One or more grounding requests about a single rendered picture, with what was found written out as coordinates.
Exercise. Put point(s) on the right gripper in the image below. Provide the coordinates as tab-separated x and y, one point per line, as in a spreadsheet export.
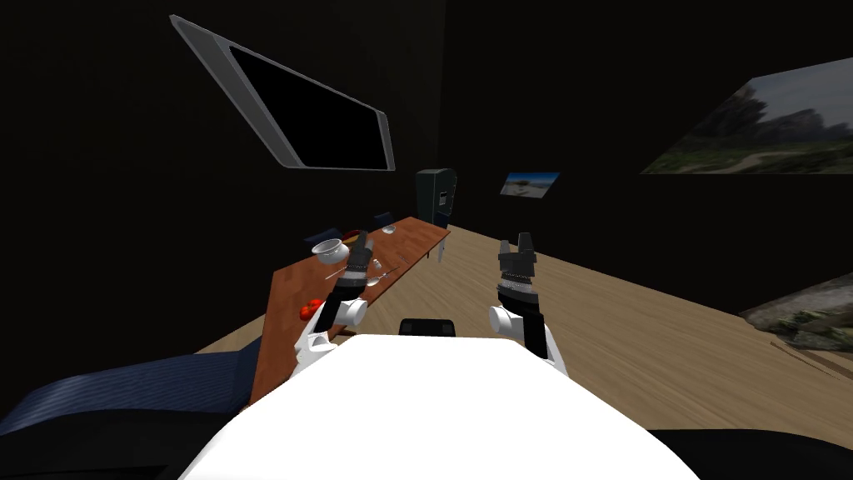
518	264

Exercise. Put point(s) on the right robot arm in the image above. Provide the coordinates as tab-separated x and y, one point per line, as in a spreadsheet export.
533	326

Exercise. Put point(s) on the red tomatoes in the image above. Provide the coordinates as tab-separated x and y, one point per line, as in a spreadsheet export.
310	310

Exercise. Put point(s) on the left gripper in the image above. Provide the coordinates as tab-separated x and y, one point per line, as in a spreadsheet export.
360	256

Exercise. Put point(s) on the large landscape picture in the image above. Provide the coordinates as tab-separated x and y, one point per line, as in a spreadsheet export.
766	123

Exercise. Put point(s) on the brown wooden table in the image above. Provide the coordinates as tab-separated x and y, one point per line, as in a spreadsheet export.
293	293

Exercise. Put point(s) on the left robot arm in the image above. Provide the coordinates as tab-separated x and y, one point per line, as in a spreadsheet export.
322	318

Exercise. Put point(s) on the dark grey cabinet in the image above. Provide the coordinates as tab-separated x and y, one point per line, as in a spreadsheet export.
436	196

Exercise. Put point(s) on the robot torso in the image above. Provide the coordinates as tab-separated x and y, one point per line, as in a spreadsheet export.
433	406

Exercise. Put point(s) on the silver spoon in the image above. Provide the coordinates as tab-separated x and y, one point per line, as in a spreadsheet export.
381	276

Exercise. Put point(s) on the red and yellow plate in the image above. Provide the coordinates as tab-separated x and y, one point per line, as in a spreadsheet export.
351	235

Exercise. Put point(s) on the small beach picture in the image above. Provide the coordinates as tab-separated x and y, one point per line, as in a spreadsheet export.
530	184

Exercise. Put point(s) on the grey framed black screen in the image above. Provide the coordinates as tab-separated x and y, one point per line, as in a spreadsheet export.
313	113

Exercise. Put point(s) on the grey green patterned rug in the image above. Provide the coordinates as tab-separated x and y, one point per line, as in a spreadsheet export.
803	313

